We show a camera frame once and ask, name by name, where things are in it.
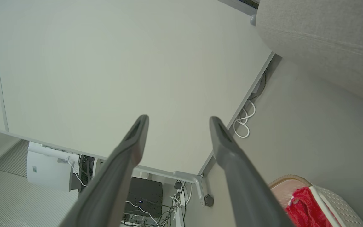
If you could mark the red cloth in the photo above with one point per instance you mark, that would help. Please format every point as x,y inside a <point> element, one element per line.
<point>306,209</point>

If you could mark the grey partition foot with caster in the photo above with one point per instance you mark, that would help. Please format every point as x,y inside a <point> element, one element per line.
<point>197,186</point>

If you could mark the white woven laundry basket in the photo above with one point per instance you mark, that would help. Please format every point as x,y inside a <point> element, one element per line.
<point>332,201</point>

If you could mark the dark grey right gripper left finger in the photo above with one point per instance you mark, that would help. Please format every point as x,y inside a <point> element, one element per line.
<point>112,183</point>

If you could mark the black computer box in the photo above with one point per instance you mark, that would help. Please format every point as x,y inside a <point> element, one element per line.
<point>145,197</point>

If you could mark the light grey fabric sofa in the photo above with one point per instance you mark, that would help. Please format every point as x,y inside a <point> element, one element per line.
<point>329,41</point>

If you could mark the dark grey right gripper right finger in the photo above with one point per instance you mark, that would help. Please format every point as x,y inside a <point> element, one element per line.
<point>244,183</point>

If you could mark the white box device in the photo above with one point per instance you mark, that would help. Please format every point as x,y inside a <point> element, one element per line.
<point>47,168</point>

